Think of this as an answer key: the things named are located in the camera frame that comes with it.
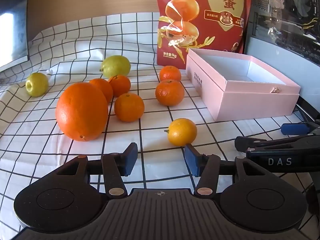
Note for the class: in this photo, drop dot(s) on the large orange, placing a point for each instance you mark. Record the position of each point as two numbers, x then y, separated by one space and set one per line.
81 111

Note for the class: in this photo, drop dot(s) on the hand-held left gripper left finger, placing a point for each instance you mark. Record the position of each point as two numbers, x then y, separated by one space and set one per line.
130 158

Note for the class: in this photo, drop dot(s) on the small yellow-green pear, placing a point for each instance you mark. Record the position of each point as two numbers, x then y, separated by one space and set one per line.
37 84

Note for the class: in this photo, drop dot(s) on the small orange mandarin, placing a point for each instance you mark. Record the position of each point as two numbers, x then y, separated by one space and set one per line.
170 73
129 107
170 92
103 87
121 85

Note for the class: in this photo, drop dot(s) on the yellowish mandarin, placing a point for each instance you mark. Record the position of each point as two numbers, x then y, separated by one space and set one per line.
182 132

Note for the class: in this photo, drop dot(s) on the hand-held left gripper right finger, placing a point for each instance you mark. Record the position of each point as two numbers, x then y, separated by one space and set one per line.
192 160

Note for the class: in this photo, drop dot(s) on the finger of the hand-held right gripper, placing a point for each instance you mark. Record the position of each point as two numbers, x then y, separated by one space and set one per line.
243 143
295 129

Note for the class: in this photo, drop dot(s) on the large yellow-green pear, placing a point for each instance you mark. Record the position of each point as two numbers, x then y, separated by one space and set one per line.
115 66

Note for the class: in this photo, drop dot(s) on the glass-sided computer case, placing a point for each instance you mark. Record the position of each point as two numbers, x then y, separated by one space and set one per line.
287 17

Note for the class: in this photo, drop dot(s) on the pink cardboard box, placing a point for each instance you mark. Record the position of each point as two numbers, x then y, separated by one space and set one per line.
250 102

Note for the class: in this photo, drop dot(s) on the red snack bag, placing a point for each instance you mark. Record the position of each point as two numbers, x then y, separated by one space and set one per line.
200 30

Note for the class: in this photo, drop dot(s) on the white black-grid tablecloth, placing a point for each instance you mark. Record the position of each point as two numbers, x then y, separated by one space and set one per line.
150 42

